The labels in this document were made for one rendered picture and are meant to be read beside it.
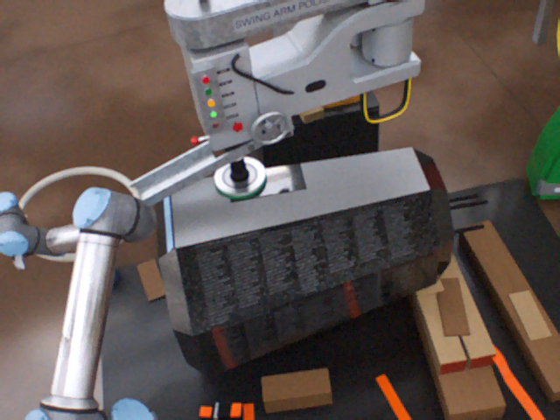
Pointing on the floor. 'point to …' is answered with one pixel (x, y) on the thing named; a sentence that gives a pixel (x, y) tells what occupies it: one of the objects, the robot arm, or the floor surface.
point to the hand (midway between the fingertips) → (31, 257)
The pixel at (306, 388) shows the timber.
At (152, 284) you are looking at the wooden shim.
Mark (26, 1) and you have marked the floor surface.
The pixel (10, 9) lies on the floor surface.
